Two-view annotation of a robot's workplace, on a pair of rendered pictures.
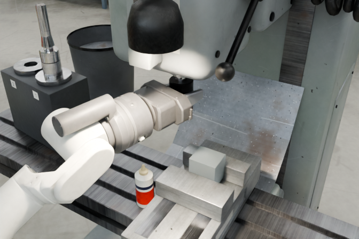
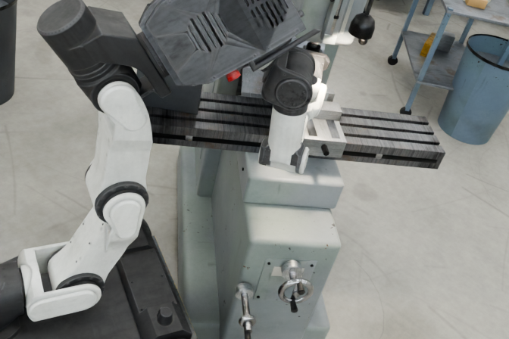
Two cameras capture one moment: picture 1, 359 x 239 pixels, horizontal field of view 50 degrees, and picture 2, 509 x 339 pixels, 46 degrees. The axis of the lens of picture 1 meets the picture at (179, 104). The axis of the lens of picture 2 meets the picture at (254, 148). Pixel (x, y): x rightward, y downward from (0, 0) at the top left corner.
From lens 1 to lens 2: 1.55 m
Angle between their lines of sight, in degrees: 38
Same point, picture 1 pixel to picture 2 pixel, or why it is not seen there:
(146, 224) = (310, 131)
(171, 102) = (323, 59)
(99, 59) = not seen: outside the picture
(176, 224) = (322, 127)
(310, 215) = (357, 112)
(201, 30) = not seen: hidden behind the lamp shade
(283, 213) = (345, 114)
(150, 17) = (371, 25)
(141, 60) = (331, 40)
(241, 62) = not seen: hidden behind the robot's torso
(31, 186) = (310, 110)
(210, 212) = (334, 116)
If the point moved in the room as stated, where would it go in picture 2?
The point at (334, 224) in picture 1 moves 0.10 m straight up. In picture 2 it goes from (369, 113) to (377, 91)
